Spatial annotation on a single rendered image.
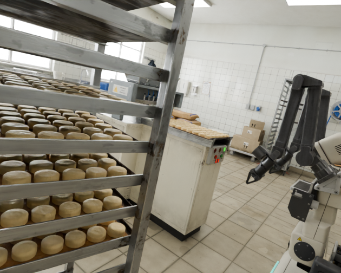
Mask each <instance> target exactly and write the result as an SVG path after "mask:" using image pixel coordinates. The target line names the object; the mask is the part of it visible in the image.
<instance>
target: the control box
mask: <svg viewBox="0 0 341 273"><path fill-rule="evenodd" d="M220 148H221V151H220V152H219V149H220ZM224 148H227V146H226V145H218V146H213V148H209V152H208V156H207V160H206V164H208V165H210V164H215V162H216V163H217V162H218V161H219V162H222V161H223V160H224V156H225V152H226V149H225V151H224ZM215 149H217V151H216V152H214V150H215ZM221 154H223V157H222V158H221V157H220V156H221ZM215 155H217V158H216V159H215V158H214V157H215ZM218 159H219V160H218ZM216 160H217V161H216Z"/></svg>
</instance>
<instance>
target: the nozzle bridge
mask: <svg viewBox="0 0 341 273"><path fill-rule="evenodd" d="M148 89H149V94H150V97H152V96H153V91H154V94H155V98H156V97H157V95H158V94H159V88H156V87H151V86H145V85H141V84H137V83H132V82H127V81H122V80H117V79H112V78H110V80H109V87H108V94H111V95H115V96H116V97H117V98H122V99H126V100H127V101H130V102H136V103H146V104H151V105H156V103H157V101H156V99H154V101H152V98H153V97H152V98H150V100H149V101H148V97H146V98H145V100H143V95H144V93H146V96H148ZM152 90H153V91H152ZM157 91H158V93H157ZM183 96H184V93H181V92H176V94H175V99H174V104H173V107H177V108H181V106H182V101H183ZM112 118H114V119H117V120H123V115H116V114H112Z"/></svg>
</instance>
